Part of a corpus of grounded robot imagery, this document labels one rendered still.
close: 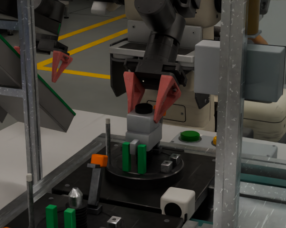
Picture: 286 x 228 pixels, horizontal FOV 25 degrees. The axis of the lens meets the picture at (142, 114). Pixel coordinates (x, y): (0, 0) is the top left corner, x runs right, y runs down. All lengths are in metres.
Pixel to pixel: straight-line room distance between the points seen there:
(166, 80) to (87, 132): 0.61
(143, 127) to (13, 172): 0.45
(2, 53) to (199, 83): 0.37
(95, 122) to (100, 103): 2.97
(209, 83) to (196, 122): 0.95
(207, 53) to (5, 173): 0.68
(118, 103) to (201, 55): 3.82
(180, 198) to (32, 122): 0.31
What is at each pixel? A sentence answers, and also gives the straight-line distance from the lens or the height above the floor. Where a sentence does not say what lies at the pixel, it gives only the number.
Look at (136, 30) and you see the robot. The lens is 1.85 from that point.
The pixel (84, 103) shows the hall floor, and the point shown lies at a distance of 4.74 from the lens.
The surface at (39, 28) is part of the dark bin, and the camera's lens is 1.21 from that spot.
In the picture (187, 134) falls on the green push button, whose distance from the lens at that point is 1.35.
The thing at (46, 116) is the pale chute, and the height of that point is 1.03.
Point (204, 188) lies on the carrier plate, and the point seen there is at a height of 0.97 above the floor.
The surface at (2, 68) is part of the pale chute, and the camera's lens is 1.15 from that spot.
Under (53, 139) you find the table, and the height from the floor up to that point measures 0.86.
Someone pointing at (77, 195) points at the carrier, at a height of 1.04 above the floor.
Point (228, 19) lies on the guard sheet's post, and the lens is 0.87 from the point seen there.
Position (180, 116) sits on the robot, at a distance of 1.89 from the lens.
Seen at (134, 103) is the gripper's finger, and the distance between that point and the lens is 1.16.
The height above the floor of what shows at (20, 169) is 0.86.
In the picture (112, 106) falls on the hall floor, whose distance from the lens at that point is 4.65.
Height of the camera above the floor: 1.44
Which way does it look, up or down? 19 degrees down
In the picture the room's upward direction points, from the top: straight up
